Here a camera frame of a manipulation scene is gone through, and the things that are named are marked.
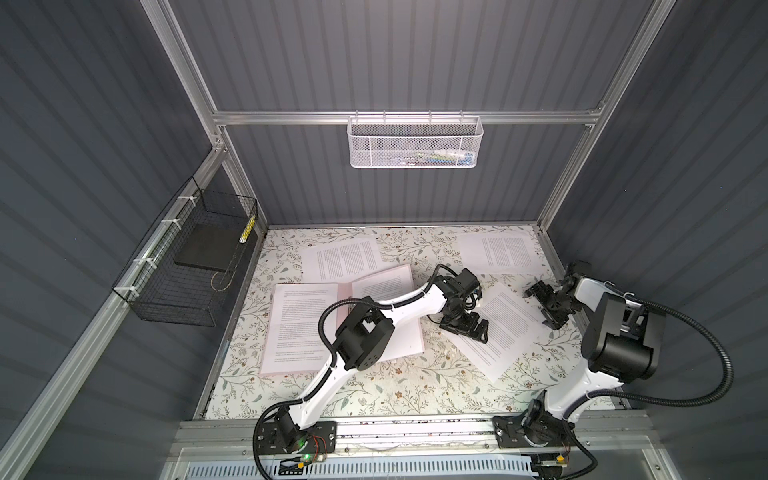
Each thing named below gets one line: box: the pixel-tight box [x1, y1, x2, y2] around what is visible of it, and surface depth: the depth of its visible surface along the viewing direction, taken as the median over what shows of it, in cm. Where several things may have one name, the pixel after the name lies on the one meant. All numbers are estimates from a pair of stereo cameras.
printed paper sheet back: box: [300, 237, 385, 283], surface depth 111 cm
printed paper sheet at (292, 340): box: [260, 283, 338, 375], surface depth 93 cm
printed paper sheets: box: [458, 231, 547, 274], surface depth 114 cm
